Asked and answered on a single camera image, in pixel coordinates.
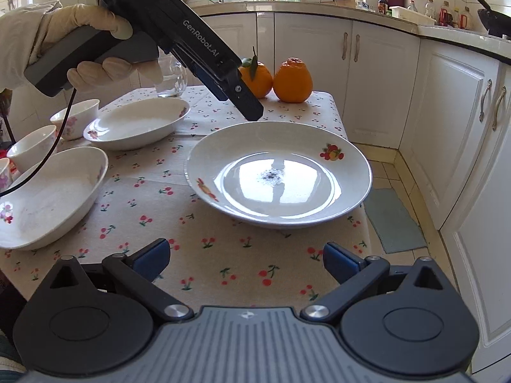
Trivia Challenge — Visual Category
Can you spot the plain white bowl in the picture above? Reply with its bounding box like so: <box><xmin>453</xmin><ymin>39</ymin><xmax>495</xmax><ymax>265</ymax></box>
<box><xmin>7</xmin><ymin>125</ymin><xmax>57</xmax><ymax>174</ymax></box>

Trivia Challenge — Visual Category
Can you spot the green floor mat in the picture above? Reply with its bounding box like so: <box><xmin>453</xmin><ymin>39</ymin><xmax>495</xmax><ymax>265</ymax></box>
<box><xmin>363</xmin><ymin>188</ymin><xmax>428</xmax><ymax>254</ymax></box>

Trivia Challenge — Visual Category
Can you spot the person's left hand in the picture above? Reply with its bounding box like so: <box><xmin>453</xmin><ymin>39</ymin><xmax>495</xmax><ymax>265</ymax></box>
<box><xmin>26</xmin><ymin>6</ymin><xmax>164</xmax><ymax>89</ymax></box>

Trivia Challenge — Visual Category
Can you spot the white bowl pink floral print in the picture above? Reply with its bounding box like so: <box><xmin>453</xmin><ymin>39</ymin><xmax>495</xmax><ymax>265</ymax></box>
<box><xmin>0</xmin><ymin>157</ymin><xmax>12</xmax><ymax>193</ymax></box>
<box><xmin>50</xmin><ymin>99</ymin><xmax>100</xmax><ymax>141</ymax></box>

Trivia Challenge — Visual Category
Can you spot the person's left forearm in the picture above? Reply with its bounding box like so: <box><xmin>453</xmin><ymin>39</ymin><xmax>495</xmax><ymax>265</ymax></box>
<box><xmin>0</xmin><ymin>2</ymin><xmax>54</xmax><ymax>92</ymax></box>

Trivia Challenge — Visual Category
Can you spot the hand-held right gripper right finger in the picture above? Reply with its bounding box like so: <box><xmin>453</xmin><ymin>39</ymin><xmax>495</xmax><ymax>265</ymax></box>
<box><xmin>299</xmin><ymin>243</ymin><xmax>458</xmax><ymax>324</ymax></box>

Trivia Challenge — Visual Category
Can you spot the round white plate fruit print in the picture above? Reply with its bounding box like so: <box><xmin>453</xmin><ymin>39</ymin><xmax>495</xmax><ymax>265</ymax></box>
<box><xmin>186</xmin><ymin>121</ymin><xmax>373</xmax><ymax>230</ymax></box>

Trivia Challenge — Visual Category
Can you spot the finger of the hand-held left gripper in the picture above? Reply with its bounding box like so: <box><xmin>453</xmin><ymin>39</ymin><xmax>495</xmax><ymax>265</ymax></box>
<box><xmin>187</xmin><ymin>54</ymin><xmax>265</xmax><ymax>121</ymax></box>

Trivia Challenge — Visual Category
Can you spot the oval white plate floral print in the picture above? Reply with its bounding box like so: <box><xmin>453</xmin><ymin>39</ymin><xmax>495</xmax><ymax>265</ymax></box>
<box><xmin>83</xmin><ymin>98</ymin><xmax>191</xmax><ymax>151</ymax></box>
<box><xmin>0</xmin><ymin>146</ymin><xmax>109</xmax><ymax>251</ymax></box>

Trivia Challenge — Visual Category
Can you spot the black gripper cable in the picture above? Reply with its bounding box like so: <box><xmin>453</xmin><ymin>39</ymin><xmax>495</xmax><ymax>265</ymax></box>
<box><xmin>0</xmin><ymin>87</ymin><xmax>77</xmax><ymax>198</ymax></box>

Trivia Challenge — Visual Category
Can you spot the orange with green leaf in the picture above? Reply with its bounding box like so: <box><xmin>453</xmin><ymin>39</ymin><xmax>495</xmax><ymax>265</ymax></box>
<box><xmin>238</xmin><ymin>47</ymin><xmax>274</xmax><ymax>100</ymax></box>

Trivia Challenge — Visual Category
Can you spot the orange without leaf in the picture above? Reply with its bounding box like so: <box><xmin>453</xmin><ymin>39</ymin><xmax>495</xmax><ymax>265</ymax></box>
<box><xmin>273</xmin><ymin>57</ymin><xmax>312</xmax><ymax>103</ymax></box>

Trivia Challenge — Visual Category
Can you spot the white plastic basket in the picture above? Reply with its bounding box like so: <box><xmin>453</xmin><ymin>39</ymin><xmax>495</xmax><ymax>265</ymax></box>
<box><xmin>389</xmin><ymin>6</ymin><xmax>436</xmax><ymax>25</ymax></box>

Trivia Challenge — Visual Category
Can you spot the black wok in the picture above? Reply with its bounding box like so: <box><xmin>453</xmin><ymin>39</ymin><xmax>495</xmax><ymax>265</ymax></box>
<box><xmin>463</xmin><ymin>0</ymin><xmax>511</xmax><ymax>36</ymax></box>

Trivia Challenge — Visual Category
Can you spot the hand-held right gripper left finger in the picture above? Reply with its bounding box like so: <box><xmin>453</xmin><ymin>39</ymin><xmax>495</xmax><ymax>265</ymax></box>
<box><xmin>38</xmin><ymin>238</ymin><xmax>196</xmax><ymax>324</ymax></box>

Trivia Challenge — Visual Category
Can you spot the glass water pitcher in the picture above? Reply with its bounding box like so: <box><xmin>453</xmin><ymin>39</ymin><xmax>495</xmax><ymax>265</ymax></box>
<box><xmin>154</xmin><ymin>54</ymin><xmax>188</xmax><ymax>98</ymax></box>

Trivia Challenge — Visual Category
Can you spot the white kitchen cabinet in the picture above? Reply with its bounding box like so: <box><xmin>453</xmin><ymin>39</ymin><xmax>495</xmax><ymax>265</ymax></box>
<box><xmin>192</xmin><ymin>2</ymin><xmax>511</xmax><ymax>372</ymax></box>

